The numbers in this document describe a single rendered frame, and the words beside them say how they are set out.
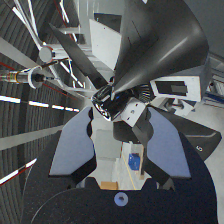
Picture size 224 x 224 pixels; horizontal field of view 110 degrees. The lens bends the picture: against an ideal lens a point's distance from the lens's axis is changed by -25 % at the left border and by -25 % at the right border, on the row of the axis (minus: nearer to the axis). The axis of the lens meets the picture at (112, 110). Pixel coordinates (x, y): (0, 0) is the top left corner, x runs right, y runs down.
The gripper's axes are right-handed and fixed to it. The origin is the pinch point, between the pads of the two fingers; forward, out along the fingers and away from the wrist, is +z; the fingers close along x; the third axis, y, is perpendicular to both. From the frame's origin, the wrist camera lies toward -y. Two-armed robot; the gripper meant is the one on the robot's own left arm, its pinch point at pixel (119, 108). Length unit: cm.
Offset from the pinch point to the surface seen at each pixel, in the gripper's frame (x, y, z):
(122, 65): 0.7, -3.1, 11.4
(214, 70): 65, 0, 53
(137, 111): 6.6, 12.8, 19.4
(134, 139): 9, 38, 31
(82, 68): -12.7, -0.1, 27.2
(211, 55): 77, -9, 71
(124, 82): 1.0, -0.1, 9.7
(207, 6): 63, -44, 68
